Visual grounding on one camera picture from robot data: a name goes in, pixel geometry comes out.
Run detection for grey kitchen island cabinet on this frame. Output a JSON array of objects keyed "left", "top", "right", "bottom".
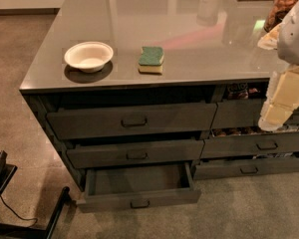
[{"left": 20, "top": 0, "right": 299, "bottom": 194}]

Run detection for grey drawer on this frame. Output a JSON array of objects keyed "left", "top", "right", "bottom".
[
  {"left": 201, "top": 132, "right": 299, "bottom": 158},
  {"left": 192, "top": 156, "right": 299, "bottom": 180},
  {"left": 211, "top": 99, "right": 299, "bottom": 128},
  {"left": 67, "top": 138, "right": 204, "bottom": 168},
  {"left": 47, "top": 103, "right": 216, "bottom": 139},
  {"left": 77, "top": 162, "right": 200, "bottom": 212}
]

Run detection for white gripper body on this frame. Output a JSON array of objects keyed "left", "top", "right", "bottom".
[{"left": 266, "top": 65, "right": 299, "bottom": 111}]

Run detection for snack packets in drawer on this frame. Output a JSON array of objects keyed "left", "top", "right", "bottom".
[{"left": 224, "top": 83, "right": 267, "bottom": 100}]

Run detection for green and yellow sponge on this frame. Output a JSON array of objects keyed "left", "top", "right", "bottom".
[{"left": 139, "top": 47, "right": 164, "bottom": 74}]

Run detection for black stand with cable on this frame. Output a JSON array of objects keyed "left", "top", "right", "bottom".
[{"left": 0, "top": 150, "right": 72, "bottom": 239}]

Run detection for glass snack jar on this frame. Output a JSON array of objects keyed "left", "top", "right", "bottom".
[{"left": 264, "top": 0, "right": 298, "bottom": 32}]

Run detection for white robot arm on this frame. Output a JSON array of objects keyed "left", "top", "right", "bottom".
[{"left": 258, "top": 0, "right": 299, "bottom": 131}]

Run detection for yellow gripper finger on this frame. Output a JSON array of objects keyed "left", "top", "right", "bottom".
[{"left": 258, "top": 103, "right": 294, "bottom": 131}]

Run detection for white paper bowl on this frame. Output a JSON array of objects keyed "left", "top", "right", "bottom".
[{"left": 64, "top": 42, "right": 114, "bottom": 73}]

